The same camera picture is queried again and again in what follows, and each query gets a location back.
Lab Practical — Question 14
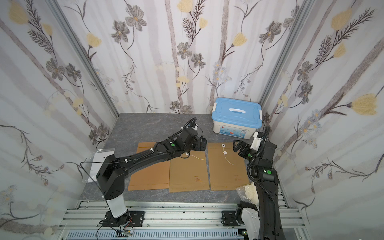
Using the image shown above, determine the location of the brown kraft file bag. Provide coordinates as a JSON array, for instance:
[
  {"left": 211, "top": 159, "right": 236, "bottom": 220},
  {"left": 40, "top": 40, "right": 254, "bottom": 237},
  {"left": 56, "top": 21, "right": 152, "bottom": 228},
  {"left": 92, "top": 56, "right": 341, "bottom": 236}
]
[
  {"left": 208, "top": 143, "right": 250, "bottom": 191},
  {"left": 169, "top": 151, "right": 210, "bottom": 193},
  {"left": 128, "top": 161, "right": 170, "bottom": 191}
]

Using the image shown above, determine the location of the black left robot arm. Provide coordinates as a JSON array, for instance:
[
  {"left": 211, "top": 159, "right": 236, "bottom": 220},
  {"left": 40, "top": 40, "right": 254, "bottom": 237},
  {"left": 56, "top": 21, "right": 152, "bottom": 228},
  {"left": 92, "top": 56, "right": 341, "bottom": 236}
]
[{"left": 96, "top": 127, "right": 208, "bottom": 219}]

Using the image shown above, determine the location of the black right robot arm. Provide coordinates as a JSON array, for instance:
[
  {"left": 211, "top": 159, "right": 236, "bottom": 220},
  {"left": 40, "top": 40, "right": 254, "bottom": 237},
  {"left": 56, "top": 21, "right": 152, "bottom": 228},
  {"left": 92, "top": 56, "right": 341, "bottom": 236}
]
[{"left": 233, "top": 140, "right": 286, "bottom": 240}]

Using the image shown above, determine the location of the plastic bag with white stuff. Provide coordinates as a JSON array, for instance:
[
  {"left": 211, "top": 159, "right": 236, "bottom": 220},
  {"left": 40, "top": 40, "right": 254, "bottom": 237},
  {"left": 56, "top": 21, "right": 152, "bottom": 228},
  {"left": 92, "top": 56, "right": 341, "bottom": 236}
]
[{"left": 236, "top": 183, "right": 259, "bottom": 206}]

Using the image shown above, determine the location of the clear plastic bag left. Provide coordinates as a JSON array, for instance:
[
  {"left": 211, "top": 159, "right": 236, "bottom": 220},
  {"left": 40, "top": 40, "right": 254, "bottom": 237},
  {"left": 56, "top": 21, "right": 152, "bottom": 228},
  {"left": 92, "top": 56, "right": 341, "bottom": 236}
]
[{"left": 81, "top": 149, "right": 115, "bottom": 184}]

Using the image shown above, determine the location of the blue lidded white storage box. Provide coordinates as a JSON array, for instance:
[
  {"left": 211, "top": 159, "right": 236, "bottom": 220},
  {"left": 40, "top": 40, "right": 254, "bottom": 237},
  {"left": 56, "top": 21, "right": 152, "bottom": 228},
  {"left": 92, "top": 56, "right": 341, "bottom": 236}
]
[{"left": 212, "top": 98, "right": 263, "bottom": 140}]

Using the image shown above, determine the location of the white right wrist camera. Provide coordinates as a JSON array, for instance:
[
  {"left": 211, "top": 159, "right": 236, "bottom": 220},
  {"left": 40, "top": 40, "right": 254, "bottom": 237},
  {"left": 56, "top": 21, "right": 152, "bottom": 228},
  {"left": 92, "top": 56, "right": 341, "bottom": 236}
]
[{"left": 251, "top": 132, "right": 263, "bottom": 151}]

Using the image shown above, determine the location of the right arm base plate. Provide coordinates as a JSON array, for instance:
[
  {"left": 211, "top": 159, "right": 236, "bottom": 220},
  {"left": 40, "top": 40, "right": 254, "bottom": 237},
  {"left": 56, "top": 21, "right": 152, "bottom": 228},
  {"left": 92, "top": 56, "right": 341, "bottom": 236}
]
[{"left": 221, "top": 211, "right": 244, "bottom": 227}]

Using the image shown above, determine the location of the aluminium rail frame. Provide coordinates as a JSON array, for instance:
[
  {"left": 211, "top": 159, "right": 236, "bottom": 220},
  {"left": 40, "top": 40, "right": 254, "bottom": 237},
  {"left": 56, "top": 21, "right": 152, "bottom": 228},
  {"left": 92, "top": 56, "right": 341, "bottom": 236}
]
[{"left": 56, "top": 191, "right": 313, "bottom": 240}]

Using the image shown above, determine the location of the white slotted cable duct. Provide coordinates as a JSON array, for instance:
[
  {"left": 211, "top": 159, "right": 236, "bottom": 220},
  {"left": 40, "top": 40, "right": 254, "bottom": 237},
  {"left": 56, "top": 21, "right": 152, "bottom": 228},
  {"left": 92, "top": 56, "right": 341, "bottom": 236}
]
[{"left": 64, "top": 229, "right": 244, "bottom": 240}]

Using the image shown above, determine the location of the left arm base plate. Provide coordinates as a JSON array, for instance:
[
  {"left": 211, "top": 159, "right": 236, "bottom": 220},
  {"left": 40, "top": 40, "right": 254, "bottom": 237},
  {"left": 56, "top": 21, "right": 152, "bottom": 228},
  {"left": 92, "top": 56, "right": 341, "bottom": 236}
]
[{"left": 99, "top": 210, "right": 145, "bottom": 227}]

